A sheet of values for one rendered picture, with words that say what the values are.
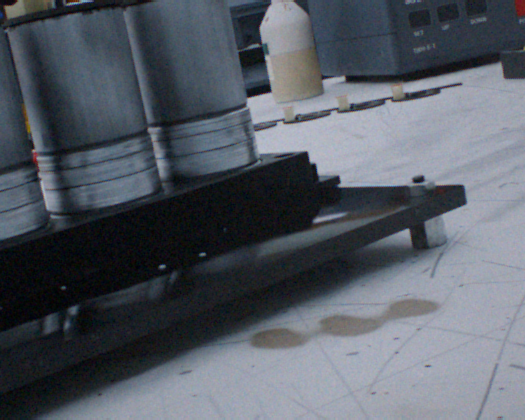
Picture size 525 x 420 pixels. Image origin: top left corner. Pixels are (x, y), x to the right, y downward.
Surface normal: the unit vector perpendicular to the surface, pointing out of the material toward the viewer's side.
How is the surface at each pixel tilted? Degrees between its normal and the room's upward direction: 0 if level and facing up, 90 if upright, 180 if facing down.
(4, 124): 90
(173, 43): 90
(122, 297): 0
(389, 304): 0
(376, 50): 90
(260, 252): 0
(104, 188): 90
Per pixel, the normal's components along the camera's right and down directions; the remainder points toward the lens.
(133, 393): -0.20, -0.97
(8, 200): 0.64, -0.01
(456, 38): 0.20, 0.11
